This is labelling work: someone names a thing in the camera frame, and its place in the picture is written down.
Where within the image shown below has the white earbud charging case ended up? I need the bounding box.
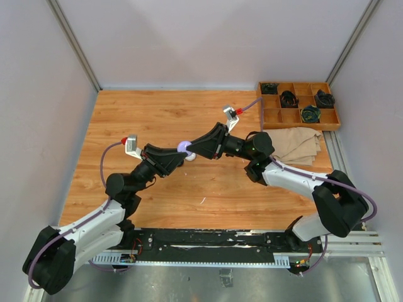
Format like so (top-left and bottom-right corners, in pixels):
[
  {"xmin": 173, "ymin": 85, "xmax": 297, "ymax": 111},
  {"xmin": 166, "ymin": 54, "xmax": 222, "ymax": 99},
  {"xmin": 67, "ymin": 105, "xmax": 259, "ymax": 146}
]
[{"xmin": 185, "ymin": 153, "xmax": 196, "ymax": 162}]

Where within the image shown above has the rolled dark tie top-left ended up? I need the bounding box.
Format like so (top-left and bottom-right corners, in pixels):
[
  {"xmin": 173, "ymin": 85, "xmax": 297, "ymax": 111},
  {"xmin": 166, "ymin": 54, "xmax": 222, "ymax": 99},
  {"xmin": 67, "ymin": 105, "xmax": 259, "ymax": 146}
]
[{"xmin": 260, "ymin": 82, "xmax": 280, "ymax": 95}]

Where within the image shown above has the purple earbud charging case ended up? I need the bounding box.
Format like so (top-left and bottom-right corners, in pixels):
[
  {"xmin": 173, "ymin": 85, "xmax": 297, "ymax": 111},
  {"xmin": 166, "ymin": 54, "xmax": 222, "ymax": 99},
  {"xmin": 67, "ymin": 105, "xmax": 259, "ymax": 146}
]
[{"xmin": 177, "ymin": 141, "xmax": 191, "ymax": 156}]

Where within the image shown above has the rolled black tie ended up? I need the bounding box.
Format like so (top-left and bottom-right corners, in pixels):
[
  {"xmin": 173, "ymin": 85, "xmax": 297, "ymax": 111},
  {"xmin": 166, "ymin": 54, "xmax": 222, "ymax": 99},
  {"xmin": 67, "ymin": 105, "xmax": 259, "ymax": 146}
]
[
  {"xmin": 314, "ymin": 89, "xmax": 335, "ymax": 109},
  {"xmin": 280, "ymin": 91, "xmax": 299, "ymax": 108}
]

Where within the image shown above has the rolled black tie centre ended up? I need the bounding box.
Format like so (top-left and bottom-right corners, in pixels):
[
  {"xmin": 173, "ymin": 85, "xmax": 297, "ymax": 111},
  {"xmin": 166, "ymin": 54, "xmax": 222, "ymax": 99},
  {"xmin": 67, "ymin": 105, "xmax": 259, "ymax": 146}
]
[{"xmin": 280, "ymin": 91, "xmax": 299, "ymax": 108}]

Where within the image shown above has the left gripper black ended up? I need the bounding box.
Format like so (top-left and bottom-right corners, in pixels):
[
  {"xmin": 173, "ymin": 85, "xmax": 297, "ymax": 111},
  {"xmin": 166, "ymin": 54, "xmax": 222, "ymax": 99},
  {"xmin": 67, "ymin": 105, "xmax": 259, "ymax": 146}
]
[{"xmin": 131, "ymin": 143, "xmax": 188, "ymax": 194}]

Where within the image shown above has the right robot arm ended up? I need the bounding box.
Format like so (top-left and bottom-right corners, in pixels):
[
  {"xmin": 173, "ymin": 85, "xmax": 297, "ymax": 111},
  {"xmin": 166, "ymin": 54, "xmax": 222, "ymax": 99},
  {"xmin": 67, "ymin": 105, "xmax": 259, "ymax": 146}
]
[{"xmin": 186, "ymin": 123, "xmax": 369, "ymax": 252}]

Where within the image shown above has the rolled blue patterned tie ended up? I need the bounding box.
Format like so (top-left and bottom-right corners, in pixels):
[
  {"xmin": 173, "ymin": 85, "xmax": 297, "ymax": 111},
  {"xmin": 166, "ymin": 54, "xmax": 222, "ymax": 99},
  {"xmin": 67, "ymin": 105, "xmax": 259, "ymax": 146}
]
[{"xmin": 300, "ymin": 105, "xmax": 321, "ymax": 123}]

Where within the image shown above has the wooden compartment tray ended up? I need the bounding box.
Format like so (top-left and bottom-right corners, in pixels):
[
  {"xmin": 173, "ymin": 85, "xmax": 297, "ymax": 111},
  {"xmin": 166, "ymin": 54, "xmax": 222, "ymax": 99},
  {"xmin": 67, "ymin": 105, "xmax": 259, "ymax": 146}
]
[{"xmin": 256, "ymin": 81, "xmax": 341, "ymax": 131}]

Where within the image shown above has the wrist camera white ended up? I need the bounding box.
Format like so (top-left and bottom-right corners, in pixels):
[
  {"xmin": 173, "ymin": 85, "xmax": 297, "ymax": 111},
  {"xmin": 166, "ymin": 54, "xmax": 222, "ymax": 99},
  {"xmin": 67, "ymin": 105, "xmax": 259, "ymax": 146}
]
[
  {"xmin": 223, "ymin": 105, "xmax": 239, "ymax": 133},
  {"xmin": 125, "ymin": 135, "xmax": 142, "ymax": 159}
]

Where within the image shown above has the rolled black tie right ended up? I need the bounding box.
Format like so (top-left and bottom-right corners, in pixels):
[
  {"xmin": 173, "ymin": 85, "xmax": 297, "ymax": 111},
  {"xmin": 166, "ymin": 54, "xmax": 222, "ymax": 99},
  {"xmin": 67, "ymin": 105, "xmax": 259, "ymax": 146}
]
[{"xmin": 314, "ymin": 89, "xmax": 335, "ymax": 109}]

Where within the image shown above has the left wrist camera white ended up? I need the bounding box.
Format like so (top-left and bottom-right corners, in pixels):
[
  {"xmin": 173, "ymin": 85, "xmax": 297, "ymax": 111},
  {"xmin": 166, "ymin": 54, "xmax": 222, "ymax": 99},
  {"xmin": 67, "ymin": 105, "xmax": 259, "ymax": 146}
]
[{"xmin": 125, "ymin": 135, "xmax": 142, "ymax": 159}]

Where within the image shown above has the beige folded cloth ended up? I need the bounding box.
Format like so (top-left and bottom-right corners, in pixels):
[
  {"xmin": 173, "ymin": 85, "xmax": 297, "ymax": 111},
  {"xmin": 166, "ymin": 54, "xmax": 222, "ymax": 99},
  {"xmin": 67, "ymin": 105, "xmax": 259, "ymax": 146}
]
[{"xmin": 265, "ymin": 127, "xmax": 322, "ymax": 166}]

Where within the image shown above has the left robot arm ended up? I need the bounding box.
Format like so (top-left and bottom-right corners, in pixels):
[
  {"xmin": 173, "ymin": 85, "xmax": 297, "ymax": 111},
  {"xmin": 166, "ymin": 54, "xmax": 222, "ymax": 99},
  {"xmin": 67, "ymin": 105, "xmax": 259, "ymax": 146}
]
[{"xmin": 22, "ymin": 137, "xmax": 191, "ymax": 294}]

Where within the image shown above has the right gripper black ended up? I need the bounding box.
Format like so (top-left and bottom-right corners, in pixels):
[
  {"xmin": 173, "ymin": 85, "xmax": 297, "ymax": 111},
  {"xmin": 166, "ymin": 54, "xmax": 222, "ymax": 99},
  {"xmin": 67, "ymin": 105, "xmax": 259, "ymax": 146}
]
[{"xmin": 186, "ymin": 122, "xmax": 255, "ymax": 162}]

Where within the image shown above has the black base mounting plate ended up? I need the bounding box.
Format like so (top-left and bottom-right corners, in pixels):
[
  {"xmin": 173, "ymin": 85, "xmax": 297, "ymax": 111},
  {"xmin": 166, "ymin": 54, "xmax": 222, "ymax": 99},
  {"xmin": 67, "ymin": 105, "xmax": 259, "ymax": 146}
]
[{"xmin": 97, "ymin": 228, "xmax": 324, "ymax": 264}]

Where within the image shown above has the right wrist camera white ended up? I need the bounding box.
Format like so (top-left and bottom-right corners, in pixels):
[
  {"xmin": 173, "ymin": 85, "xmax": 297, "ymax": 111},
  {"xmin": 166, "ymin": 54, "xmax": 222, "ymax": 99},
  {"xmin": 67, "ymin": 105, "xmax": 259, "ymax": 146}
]
[{"xmin": 223, "ymin": 105, "xmax": 239, "ymax": 133}]

